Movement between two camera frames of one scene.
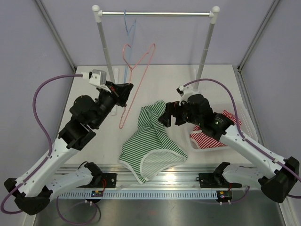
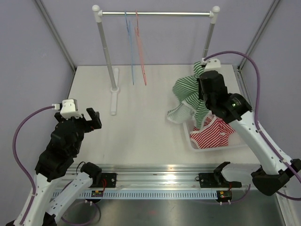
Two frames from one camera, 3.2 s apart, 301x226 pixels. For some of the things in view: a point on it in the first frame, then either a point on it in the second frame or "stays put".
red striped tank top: [203, 141] stays put
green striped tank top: [150, 148] -> [186, 90]
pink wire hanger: [131, 69] -> [137, 32]
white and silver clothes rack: [98, 15] stays put
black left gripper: [122, 91] -> [91, 125]
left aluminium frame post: [57, 33] stays put
